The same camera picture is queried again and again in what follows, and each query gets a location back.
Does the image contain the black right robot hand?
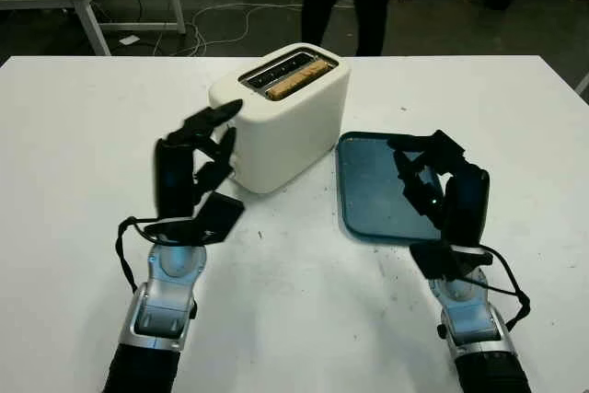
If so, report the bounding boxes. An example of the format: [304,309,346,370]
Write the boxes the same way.
[386,130,491,248]

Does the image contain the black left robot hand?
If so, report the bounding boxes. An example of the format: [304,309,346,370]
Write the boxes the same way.
[154,98,244,219]

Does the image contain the white two-slot toaster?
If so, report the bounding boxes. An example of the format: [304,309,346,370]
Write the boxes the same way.
[208,42,353,195]

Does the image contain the brown bread slice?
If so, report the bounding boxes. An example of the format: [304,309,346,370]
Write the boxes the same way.
[268,60,331,102]

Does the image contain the teal plastic tray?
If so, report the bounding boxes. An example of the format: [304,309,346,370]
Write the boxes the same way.
[335,131,461,242]

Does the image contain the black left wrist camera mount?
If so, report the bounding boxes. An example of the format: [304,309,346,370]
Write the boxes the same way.
[144,191,245,247]

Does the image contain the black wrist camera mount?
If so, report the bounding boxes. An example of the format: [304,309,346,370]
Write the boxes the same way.
[144,191,245,247]
[409,239,491,282]

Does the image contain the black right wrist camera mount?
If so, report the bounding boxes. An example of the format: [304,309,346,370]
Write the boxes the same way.
[409,239,491,282]

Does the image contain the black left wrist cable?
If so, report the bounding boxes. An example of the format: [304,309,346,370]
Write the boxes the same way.
[114,215,194,294]

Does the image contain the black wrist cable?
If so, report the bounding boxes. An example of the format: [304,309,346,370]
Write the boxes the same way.
[114,215,194,294]
[459,248,531,334]

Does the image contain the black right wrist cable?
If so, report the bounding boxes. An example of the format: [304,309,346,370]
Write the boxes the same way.
[459,248,531,334]

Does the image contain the white metal frame leg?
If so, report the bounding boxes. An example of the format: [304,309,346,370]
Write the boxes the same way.
[574,73,589,104]

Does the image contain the white cable on floor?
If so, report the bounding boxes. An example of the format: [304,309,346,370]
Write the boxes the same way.
[154,0,355,56]

